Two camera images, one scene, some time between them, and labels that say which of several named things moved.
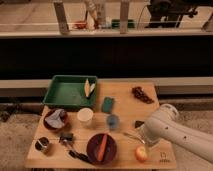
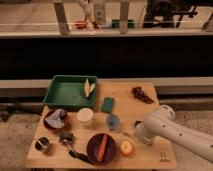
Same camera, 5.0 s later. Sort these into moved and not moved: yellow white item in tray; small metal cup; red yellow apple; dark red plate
Moved: red yellow apple
Not moved: small metal cup; yellow white item in tray; dark red plate
